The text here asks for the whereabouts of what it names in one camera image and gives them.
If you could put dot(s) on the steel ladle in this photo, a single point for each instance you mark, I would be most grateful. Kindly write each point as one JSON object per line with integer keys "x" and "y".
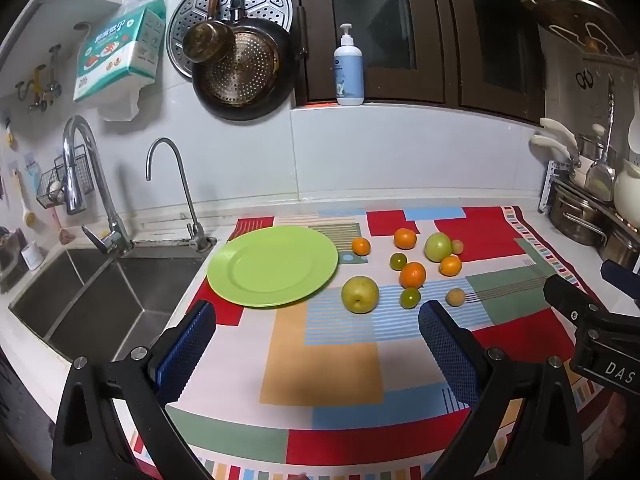
{"x": 600, "y": 175}

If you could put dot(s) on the green plate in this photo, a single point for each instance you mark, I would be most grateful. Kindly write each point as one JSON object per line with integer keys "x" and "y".
{"x": 270, "y": 265}

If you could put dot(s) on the pale green round fruit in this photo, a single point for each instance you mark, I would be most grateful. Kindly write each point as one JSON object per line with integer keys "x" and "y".
{"x": 438, "y": 246}

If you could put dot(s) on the large chrome faucet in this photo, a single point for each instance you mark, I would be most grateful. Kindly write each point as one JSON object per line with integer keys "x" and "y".
{"x": 112, "y": 232}

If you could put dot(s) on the stainless steel sink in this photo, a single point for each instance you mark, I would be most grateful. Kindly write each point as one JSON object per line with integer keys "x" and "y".
{"x": 100, "y": 300}

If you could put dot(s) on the hanging wall brush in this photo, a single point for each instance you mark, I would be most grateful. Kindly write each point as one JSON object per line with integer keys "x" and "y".
{"x": 22, "y": 200}

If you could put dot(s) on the orange tangerine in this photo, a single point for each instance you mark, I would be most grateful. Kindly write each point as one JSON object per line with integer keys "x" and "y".
{"x": 405, "y": 238}
{"x": 412, "y": 274}
{"x": 450, "y": 265}
{"x": 361, "y": 246}

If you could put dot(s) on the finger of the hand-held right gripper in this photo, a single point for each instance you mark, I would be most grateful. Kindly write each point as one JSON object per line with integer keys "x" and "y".
{"x": 620, "y": 272}
{"x": 565, "y": 295}

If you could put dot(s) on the stainless steel pot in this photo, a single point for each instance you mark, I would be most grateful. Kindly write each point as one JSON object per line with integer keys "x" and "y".
{"x": 575, "y": 215}

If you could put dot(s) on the wall pipe valves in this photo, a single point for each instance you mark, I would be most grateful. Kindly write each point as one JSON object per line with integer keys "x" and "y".
{"x": 37, "y": 85}

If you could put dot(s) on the slim gooseneck faucet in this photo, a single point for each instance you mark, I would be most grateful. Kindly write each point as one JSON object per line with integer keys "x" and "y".
{"x": 192, "y": 210}

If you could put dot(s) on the yellow-green apple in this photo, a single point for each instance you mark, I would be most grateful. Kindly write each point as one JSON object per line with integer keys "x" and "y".
{"x": 360, "y": 294}

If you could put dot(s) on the small green citrus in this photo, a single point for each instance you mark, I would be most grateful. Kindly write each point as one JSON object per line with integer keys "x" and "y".
{"x": 398, "y": 261}
{"x": 410, "y": 297}

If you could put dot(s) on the black frying pan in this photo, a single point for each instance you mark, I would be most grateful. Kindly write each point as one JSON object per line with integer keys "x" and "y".
{"x": 240, "y": 80}

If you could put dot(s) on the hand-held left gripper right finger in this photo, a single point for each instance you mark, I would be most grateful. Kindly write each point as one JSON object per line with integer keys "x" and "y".
{"x": 445, "y": 350}

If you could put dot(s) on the small steel pot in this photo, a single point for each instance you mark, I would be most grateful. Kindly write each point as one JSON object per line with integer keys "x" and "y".
{"x": 620, "y": 245}

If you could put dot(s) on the dark wooden window frame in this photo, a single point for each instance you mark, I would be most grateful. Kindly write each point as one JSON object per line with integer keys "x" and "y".
{"x": 450, "y": 35}

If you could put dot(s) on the white plastic bag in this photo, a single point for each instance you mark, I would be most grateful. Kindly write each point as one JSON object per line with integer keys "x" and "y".
{"x": 120, "y": 105}

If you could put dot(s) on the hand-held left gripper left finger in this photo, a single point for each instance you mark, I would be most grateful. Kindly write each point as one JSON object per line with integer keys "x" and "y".
{"x": 185, "y": 350}

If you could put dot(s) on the perforated steel steamer plate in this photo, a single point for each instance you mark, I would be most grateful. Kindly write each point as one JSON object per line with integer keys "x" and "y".
{"x": 265, "y": 0}

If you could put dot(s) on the small brass pot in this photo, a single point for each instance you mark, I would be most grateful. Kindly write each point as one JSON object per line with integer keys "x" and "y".
{"x": 207, "y": 40}

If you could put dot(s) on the white soap pump bottle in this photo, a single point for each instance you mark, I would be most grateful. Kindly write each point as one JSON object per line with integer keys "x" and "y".
{"x": 349, "y": 75}

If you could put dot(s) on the scissors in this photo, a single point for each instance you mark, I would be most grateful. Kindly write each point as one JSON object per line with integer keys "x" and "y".
{"x": 582, "y": 79}

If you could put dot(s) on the colourful patchwork table mat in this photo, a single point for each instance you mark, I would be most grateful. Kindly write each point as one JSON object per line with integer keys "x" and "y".
{"x": 325, "y": 360}

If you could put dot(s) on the paper towel pack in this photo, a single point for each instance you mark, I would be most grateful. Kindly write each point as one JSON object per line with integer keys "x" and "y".
{"x": 115, "y": 50}

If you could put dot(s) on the white jug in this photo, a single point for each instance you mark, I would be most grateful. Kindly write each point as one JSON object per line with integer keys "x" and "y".
{"x": 627, "y": 190}

